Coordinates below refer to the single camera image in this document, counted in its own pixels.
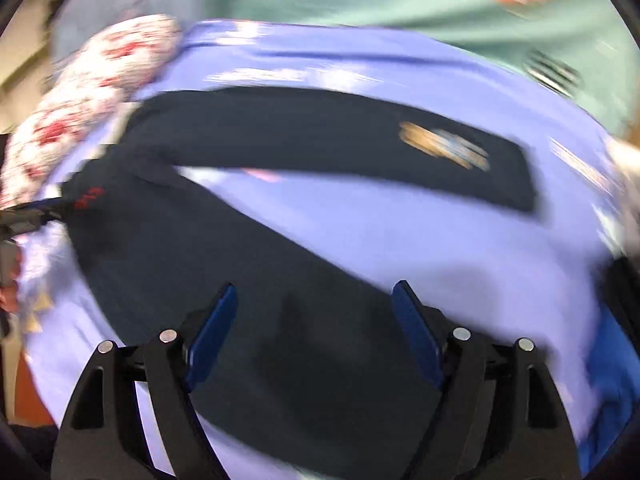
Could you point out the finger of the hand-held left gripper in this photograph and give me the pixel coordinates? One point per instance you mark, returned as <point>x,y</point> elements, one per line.
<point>44,208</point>

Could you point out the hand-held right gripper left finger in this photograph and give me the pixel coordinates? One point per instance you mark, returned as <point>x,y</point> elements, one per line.
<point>212,332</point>

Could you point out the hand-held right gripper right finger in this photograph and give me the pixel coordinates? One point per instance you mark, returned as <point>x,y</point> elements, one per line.
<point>417,335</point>

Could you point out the dark navy pants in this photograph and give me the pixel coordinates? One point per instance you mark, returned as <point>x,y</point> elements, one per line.
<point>300,310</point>

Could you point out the purple printed bed sheet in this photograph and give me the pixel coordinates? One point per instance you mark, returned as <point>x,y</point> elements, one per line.
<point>400,240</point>

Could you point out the floral red white pillow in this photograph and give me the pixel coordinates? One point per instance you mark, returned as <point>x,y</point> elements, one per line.
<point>90,80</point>

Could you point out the blue cloth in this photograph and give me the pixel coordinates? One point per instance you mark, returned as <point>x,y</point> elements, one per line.
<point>612,370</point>

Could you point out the green printed blanket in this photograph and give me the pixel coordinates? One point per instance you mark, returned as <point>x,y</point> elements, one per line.
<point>400,0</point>

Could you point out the brown wooden bed frame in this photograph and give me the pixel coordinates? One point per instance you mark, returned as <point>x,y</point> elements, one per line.
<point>31,395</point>

